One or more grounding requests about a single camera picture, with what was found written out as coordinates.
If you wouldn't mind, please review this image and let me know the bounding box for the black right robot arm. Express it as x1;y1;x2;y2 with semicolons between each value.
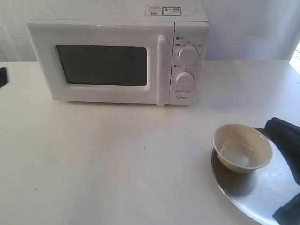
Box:
263;117;300;225

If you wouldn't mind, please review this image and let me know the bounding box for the cream ceramic bowl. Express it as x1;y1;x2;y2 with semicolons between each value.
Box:
213;124;273;173

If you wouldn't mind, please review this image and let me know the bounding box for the white microwave oven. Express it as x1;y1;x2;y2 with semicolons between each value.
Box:
27;0;209;106

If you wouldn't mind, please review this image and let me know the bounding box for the round silver metal tray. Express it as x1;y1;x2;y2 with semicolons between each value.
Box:
211;127;300;225

